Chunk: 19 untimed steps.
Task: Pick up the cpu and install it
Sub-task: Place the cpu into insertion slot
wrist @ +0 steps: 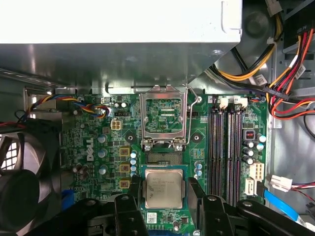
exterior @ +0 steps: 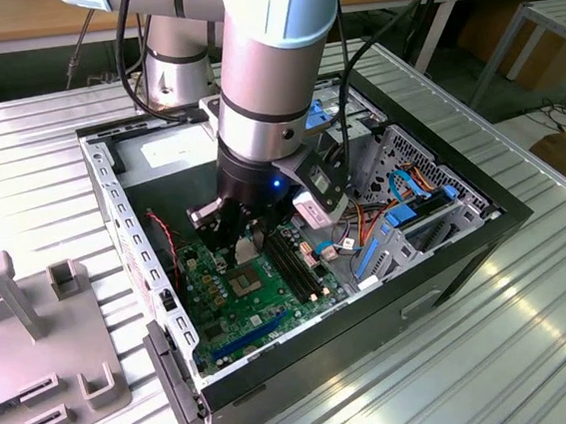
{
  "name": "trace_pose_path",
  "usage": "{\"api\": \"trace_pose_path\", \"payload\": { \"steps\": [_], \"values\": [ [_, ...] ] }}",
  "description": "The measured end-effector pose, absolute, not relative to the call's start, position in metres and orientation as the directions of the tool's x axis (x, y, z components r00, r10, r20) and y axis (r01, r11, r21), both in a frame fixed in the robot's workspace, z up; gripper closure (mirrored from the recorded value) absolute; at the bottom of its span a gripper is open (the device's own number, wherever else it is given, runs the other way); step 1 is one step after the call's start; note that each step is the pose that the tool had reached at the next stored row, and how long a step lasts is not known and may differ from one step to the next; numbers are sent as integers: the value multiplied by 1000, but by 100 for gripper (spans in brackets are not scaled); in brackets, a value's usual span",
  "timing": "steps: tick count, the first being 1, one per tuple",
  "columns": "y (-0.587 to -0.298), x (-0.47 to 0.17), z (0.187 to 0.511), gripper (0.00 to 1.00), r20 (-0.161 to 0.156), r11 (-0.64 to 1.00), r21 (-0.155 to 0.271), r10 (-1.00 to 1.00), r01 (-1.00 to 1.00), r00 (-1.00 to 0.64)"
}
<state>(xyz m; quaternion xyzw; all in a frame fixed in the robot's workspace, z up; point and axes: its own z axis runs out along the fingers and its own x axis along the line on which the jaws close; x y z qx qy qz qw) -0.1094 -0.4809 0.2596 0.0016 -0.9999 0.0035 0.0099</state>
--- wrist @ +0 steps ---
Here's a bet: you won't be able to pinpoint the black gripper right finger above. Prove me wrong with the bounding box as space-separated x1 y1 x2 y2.
188 176 315 236

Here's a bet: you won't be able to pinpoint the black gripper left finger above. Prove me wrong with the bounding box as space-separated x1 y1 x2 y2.
24 172 149 236

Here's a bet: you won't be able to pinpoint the silver CPU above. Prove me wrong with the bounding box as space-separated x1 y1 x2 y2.
140 164 189 211

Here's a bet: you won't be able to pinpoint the metal socket cover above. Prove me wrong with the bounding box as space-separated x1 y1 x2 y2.
139 84 187 148

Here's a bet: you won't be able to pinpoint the CPU socket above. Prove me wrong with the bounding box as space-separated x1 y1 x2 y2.
144 147 185 169

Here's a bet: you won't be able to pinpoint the blue VGA port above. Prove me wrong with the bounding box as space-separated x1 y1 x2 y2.
61 188 76 211

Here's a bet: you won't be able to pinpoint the black RAM slot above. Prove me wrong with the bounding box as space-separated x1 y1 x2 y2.
218 112 226 197
225 112 235 205
210 112 219 197
233 112 243 205

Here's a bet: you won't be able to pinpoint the white four-pin power connector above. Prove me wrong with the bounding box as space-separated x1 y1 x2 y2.
110 118 123 131

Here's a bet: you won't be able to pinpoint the green motherboard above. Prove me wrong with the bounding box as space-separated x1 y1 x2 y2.
23 86 269 236

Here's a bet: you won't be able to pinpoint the black PC case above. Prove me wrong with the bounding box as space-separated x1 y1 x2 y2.
0 0 315 236

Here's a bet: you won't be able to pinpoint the black case fan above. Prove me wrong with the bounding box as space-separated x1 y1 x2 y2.
0 118 62 236

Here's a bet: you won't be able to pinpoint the grey power supply unit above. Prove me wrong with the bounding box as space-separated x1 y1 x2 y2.
0 0 244 94

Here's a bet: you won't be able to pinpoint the light blue flat cable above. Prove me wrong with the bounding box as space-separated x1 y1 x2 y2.
263 189 300 222

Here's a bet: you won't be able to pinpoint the white wire plug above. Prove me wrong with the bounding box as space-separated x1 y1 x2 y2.
269 174 293 193

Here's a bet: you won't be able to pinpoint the coloured fan wires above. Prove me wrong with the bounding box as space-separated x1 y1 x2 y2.
18 94 111 120

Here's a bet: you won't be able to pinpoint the yellow black power wires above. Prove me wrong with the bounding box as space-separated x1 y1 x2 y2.
206 7 284 84

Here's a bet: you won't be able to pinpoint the red black twisted wire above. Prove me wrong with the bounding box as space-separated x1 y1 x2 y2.
0 120 27 130

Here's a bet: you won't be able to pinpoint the red orange wire bundle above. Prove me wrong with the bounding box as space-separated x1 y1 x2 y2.
265 28 315 121

